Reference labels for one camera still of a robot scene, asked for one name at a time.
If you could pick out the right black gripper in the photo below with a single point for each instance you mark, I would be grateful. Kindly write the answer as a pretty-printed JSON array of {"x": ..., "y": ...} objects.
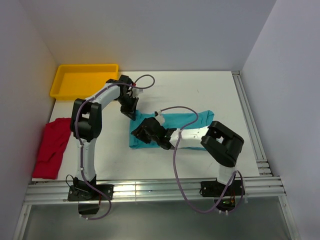
[{"x": 139, "y": 133}]

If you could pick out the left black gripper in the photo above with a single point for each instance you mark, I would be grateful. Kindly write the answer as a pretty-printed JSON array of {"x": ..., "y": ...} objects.
[{"x": 131, "y": 111}]

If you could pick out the teal t shirt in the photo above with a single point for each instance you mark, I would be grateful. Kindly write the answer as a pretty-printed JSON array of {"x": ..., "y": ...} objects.
[{"x": 172, "y": 120}]

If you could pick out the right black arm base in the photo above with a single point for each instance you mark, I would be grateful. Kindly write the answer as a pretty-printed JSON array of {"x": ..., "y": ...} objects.
[{"x": 214, "y": 189}]

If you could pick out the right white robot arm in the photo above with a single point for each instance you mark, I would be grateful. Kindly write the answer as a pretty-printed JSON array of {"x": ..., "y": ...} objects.
[{"x": 222, "y": 143}]

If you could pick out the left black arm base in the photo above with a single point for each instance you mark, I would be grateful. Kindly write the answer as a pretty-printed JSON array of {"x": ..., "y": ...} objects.
[{"x": 89, "y": 200}]

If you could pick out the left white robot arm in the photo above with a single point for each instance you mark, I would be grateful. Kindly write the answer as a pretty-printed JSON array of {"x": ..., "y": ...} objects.
[{"x": 86, "y": 125}]

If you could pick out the yellow plastic tray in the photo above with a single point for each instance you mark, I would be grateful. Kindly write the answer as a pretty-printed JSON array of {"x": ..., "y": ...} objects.
[{"x": 74, "y": 81}]

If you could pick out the red t shirt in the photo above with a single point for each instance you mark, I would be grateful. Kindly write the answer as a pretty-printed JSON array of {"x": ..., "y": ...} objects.
[{"x": 55, "y": 139}]

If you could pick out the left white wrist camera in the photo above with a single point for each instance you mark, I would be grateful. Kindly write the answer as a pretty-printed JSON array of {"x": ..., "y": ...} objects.
[{"x": 136, "y": 92}]

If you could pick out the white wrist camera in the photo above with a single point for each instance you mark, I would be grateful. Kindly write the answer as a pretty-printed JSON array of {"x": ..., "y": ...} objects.
[
  {"x": 136, "y": 92},
  {"x": 159, "y": 117}
]

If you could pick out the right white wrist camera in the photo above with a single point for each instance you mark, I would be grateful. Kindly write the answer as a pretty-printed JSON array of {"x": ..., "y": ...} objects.
[{"x": 159, "y": 117}]

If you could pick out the front aluminium rail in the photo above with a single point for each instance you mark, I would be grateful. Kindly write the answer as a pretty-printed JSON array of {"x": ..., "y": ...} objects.
[{"x": 56, "y": 192}]

